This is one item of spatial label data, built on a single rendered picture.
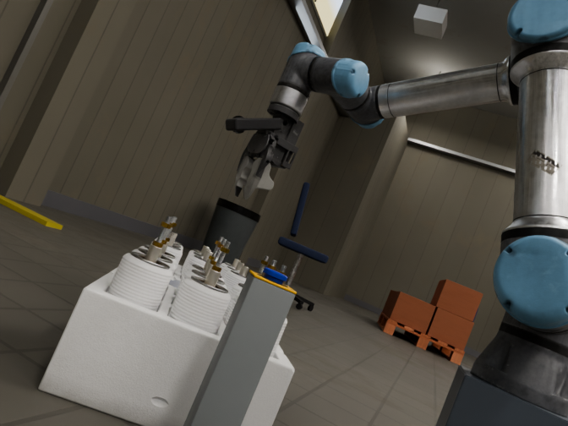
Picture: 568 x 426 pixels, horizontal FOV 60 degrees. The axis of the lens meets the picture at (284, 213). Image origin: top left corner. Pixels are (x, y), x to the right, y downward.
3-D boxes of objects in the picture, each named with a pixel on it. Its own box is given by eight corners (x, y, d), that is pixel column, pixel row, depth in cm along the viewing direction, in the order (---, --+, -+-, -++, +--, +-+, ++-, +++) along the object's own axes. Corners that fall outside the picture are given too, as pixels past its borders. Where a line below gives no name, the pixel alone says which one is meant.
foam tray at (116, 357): (237, 389, 124) (265, 323, 125) (255, 466, 85) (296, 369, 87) (89, 334, 118) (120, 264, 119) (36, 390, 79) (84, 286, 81)
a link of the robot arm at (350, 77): (381, 80, 105) (339, 75, 112) (360, 51, 96) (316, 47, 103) (368, 113, 105) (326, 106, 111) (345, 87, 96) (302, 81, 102)
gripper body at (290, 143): (289, 172, 106) (310, 122, 107) (259, 155, 101) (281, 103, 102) (270, 169, 113) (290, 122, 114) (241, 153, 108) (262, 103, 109)
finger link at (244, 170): (253, 204, 109) (272, 167, 109) (232, 194, 106) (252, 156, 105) (247, 200, 112) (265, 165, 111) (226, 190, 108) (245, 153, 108)
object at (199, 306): (159, 385, 84) (202, 286, 85) (136, 361, 91) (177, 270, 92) (203, 390, 90) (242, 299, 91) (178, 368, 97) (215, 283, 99)
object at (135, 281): (111, 342, 95) (150, 257, 97) (144, 365, 90) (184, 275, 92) (71, 341, 87) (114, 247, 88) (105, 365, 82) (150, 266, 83)
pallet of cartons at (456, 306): (460, 366, 529) (488, 294, 536) (362, 322, 571) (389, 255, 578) (456, 357, 671) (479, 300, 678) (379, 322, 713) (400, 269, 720)
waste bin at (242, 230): (208, 254, 590) (230, 204, 595) (244, 271, 572) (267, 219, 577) (187, 248, 539) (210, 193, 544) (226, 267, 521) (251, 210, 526)
